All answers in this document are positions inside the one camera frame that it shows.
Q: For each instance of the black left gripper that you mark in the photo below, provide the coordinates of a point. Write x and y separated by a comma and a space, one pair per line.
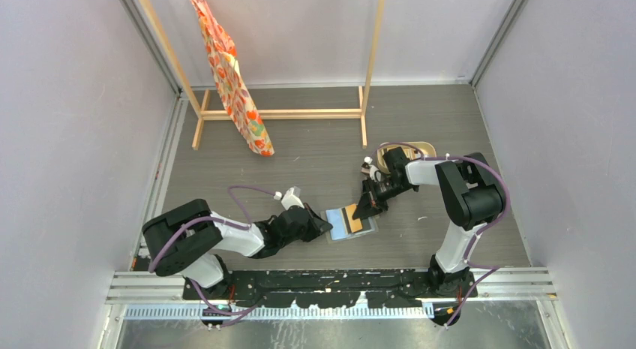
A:
317, 225

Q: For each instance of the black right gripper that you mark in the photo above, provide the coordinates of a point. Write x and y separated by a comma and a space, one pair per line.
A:
367, 208

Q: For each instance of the grey card holder wallet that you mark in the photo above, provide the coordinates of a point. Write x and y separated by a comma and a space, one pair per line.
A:
334, 217

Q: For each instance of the gold card black stripe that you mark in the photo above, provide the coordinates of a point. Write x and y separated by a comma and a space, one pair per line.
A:
351, 225

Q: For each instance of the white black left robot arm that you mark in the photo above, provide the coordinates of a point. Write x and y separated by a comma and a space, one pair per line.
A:
184, 240

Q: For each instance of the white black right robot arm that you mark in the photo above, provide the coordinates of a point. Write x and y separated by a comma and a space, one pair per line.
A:
473, 194

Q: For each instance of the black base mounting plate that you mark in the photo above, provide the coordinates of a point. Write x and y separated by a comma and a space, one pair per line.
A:
383, 288

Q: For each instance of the cream oval tray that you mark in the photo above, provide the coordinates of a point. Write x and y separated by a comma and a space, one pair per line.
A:
412, 151

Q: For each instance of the floral fabric bag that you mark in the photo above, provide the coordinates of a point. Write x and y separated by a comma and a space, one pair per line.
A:
234, 95

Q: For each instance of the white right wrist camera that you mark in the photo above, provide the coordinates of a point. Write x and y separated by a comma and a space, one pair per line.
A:
370, 170

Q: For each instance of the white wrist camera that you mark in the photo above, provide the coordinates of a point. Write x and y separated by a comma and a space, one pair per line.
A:
291, 198
370, 170

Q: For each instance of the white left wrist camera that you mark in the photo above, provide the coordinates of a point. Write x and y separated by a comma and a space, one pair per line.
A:
291, 198

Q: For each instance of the wooden rack frame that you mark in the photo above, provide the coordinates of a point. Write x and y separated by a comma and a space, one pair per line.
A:
203, 114

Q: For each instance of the aluminium front rail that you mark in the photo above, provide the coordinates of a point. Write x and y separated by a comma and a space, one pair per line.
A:
507, 284

